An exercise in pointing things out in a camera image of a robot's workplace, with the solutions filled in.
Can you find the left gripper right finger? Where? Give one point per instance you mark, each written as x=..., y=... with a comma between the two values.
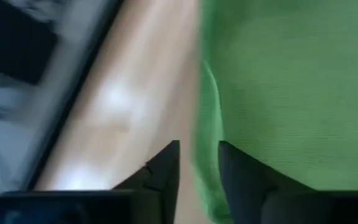
x=244, y=186

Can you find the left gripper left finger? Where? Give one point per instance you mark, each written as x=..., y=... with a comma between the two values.
x=163, y=174

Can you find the black aluminium table frame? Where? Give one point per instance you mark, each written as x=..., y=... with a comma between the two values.
x=76, y=93

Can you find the black blurred box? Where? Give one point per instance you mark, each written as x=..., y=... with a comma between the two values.
x=14, y=40

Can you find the grass green microfiber towel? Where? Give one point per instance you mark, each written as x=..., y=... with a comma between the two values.
x=291, y=93

